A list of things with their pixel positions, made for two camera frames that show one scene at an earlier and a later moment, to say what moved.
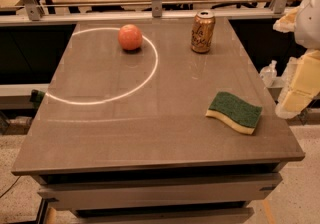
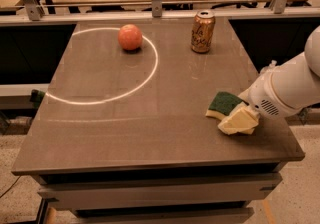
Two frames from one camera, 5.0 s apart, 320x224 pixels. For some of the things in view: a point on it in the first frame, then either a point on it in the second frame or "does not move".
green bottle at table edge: (36, 96) does not move
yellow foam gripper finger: (287, 22) to (245, 96)
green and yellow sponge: (243, 116) does not move
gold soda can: (203, 27) does not move
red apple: (130, 37) does not move
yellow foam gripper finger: (301, 85) to (242, 121)
